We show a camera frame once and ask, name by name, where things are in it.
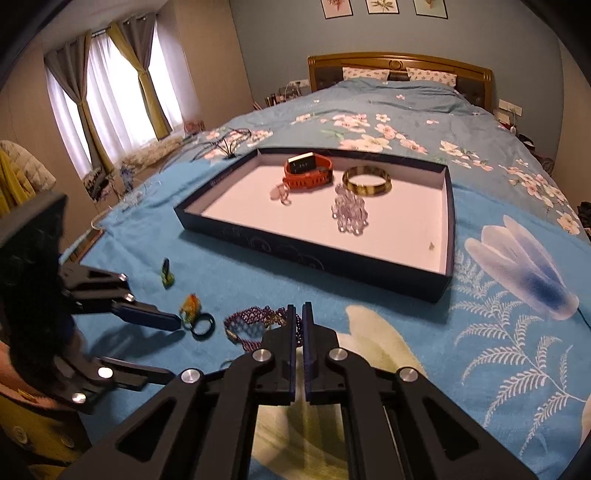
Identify tortoiseshell bangle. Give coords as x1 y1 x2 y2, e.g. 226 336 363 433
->
342 165 393 197

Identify grey yellow left curtain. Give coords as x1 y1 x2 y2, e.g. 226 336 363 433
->
44 31 114 174

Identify grey yellow right curtain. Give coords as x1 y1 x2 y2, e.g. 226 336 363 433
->
106 12 172 140

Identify pink stone ring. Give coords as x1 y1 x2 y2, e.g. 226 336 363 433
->
268 183 293 207

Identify floral pillow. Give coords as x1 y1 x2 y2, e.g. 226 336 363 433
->
342 67 391 81
407 67 457 88

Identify green leaf framed picture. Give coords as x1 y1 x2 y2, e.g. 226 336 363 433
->
414 0 448 19

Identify white wall socket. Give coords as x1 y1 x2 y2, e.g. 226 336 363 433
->
498 99 523 117

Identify left floral pillow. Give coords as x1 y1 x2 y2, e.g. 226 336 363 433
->
342 67 391 81

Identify wooden headboard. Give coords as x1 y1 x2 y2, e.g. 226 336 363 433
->
308 52 494 112

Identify orange smart watch band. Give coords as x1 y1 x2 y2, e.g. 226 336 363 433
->
283 152 332 190

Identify black charger cables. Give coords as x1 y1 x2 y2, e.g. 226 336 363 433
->
158 126 254 174

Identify blue floral duvet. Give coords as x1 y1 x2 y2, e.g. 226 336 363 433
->
186 78 587 240

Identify yellow orange bead ring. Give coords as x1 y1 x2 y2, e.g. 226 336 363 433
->
178 293 204 328

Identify grey yellow curtain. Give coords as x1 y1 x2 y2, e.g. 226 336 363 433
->
106 12 172 140
44 31 114 174

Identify white flower framed picture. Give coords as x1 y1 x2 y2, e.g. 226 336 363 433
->
366 0 399 15

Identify black ring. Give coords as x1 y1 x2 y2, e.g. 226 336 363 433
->
189 312 216 341

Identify maroon beaded bracelet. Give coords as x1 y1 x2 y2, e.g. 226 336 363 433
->
222 304 304 356

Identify white earphones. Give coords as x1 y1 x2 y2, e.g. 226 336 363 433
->
90 181 153 232

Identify navy shallow box tray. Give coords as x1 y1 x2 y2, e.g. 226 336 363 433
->
174 148 455 303

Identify clear crystal bead bracelet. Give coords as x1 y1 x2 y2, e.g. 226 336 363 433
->
330 183 370 237

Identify right floral pillow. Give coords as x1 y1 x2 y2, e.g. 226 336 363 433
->
407 67 457 88

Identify light blue floral blanket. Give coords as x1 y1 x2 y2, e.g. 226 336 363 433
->
84 164 590 479

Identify pink flower framed picture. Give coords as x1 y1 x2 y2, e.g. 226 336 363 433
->
321 0 353 20

